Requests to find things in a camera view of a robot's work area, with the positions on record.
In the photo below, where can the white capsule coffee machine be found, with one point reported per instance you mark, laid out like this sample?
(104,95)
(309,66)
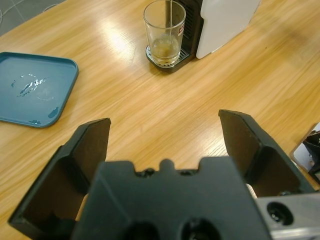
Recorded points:
(225,25)

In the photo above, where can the white block with dark post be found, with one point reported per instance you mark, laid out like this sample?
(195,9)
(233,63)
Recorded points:
(313,142)

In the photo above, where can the teal square tray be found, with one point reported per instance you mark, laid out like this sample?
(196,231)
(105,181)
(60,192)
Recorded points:
(50,75)

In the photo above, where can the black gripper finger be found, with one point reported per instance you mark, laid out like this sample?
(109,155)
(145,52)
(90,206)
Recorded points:
(62,180)
(265,165)

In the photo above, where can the clear drinking glass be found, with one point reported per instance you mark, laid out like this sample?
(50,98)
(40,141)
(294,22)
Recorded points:
(165,52)

